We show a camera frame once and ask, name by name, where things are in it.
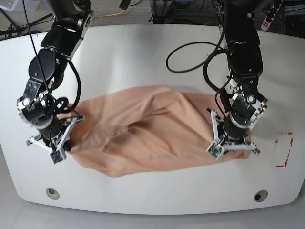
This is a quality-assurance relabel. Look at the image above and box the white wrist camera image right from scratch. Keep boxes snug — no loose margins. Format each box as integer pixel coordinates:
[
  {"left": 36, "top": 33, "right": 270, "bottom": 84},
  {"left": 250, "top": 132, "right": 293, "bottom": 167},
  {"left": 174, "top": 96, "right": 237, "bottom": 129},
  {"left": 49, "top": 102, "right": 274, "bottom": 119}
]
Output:
[{"left": 205, "top": 108, "right": 259, "bottom": 160}]

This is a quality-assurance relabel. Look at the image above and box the right table cable grommet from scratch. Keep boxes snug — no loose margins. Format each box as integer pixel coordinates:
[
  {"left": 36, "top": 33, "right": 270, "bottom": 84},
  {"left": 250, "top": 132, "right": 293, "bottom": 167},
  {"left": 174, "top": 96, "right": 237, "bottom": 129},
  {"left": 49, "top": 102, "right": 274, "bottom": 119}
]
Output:
[{"left": 254, "top": 190, "right": 268, "bottom": 202}]

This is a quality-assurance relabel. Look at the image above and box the yellow cable on floor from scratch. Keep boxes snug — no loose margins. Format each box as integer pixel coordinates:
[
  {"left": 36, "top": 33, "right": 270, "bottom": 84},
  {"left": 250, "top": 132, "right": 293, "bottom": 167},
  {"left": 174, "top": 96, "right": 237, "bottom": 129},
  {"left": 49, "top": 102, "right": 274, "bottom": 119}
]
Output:
[{"left": 94, "top": 9, "right": 124, "bottom": 20}]

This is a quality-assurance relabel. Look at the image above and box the left table cable grommet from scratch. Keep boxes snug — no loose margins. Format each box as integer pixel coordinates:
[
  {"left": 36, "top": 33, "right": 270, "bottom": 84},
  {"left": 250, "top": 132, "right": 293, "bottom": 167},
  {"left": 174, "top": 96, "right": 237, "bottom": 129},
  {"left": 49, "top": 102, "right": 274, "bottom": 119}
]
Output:
[{"left": 46, "top": 188, "right": 60, "bottom": 200}]

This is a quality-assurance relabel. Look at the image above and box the table cable grommet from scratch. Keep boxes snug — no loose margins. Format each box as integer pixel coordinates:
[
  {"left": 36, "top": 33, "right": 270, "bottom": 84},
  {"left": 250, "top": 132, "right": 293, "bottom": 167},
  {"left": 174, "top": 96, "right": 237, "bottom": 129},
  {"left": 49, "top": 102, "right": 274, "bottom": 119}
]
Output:
[
  {"left": 254, "top": 190, "right": 268, "bottom": 202},
  {"left": 46, "top": 188, "right": 60, "bottom": 200}
]

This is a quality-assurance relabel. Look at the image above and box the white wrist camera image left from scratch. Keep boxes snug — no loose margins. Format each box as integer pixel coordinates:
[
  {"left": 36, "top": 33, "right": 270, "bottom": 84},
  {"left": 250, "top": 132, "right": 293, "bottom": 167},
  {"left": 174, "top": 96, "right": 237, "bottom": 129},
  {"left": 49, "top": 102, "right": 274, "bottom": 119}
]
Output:
[{"left": 50, "top": 117, "right": 78, "bottom": 164}]

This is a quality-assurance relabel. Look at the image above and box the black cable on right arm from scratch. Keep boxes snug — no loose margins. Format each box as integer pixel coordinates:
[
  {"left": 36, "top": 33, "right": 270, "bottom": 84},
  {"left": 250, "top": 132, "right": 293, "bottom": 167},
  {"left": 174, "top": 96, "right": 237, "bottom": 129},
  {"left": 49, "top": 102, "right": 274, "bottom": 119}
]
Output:
[{"left": 57, "top": 59, "right": 83, "bottom": 117}]

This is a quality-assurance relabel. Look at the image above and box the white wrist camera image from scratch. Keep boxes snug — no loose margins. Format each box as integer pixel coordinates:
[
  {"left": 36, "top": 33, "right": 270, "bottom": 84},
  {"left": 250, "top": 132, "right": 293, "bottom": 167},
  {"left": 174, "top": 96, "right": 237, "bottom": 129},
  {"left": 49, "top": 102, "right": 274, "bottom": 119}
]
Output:
[
  {"left": 205, "top": 108, "right": 259, "bottom": 160},
  {"left": 50, "top": 117, "right": 78, "bottom": 164}
]

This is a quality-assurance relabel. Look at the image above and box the clear plastic storage box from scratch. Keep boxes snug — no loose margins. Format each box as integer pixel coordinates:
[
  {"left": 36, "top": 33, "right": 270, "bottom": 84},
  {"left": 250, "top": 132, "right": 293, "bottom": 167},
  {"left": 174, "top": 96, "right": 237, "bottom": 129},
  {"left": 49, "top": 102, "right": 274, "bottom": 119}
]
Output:
[{"left": 0, "top": 0, "right": 40, "bottom": 12}]

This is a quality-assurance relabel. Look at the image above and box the black robot arm image left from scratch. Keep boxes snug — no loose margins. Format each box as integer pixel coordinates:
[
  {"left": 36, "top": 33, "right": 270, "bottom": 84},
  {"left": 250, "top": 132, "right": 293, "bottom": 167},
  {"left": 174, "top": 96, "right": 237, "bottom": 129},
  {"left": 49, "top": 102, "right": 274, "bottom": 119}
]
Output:
[{"left": 17, "top": 0, "right": 93, "bottom": 151}]

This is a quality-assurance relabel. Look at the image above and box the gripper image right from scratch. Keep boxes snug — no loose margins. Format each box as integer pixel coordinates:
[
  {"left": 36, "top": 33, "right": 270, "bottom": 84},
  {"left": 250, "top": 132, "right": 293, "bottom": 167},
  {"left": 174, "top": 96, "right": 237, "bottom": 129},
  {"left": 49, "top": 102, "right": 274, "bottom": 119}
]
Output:
[{"left": 218, "top": 108, "right": 260, "bottom": 154}]

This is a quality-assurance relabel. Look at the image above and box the white power strip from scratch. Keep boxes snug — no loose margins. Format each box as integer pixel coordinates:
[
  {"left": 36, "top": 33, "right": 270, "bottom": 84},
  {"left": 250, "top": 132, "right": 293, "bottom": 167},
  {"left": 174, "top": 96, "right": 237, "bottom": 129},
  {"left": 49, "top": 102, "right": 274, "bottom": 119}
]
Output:
[{"left": 261, "top": 0, "right": 283, "bottom": 31}]

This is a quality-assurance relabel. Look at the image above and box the black equipment base on floor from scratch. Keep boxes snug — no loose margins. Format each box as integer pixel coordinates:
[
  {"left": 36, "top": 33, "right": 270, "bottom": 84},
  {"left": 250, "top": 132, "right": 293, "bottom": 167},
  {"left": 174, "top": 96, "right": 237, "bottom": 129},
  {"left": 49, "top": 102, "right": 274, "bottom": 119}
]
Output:
[{"left": 150, "top": 0, "right": 218, "bottom": 25}]

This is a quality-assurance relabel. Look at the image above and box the peach T-shirt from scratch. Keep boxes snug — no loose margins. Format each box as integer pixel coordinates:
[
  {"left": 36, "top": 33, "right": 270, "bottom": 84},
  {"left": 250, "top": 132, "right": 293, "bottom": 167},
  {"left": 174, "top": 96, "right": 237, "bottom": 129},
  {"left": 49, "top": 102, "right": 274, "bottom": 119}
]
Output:
[{"left": 57, "top": 85, "right": 252, "bottom": 178}]

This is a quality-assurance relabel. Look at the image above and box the black tripod stand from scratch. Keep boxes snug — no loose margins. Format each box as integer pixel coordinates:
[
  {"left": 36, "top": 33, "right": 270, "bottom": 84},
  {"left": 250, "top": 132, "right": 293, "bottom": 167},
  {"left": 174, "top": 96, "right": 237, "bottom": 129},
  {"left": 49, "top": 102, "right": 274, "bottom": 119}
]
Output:
[{"left": 0, "top": 13, "right": 55, "bottom": 39}]

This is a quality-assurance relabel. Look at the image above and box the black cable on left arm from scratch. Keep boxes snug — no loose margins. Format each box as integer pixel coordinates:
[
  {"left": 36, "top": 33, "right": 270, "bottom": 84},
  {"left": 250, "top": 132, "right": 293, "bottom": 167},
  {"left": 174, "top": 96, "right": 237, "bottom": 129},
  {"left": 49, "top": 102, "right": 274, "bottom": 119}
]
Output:
[{"left": 166, "top": 42, "right": 227, "bottom": 73}]

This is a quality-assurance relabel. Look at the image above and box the red tape rectangle marking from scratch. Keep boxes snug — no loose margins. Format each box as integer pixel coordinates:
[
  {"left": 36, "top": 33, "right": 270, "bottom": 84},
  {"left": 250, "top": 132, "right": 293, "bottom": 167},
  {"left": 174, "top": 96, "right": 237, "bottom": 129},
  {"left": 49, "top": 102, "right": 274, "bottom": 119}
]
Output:
[{"left": 274, "top": 132, "right": 294, "bottom": 167}]

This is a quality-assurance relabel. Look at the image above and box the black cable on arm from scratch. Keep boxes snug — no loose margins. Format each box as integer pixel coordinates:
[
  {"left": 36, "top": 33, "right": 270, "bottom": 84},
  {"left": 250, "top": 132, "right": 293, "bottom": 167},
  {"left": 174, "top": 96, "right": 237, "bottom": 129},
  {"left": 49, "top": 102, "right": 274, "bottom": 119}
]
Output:
[
  {"left": 57, "top": 59, "right": 83, "bottom": 117},
  {"left": 166, "top": 42, "right": 227, "bottom": 73}
]

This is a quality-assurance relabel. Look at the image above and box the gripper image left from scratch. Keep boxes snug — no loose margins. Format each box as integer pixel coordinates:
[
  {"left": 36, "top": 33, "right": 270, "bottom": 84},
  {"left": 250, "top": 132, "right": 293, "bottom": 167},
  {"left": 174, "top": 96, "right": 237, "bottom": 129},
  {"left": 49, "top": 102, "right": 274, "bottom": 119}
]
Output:
[{"left": 26, "top": 115, "right": 84, "bottom": 150}]

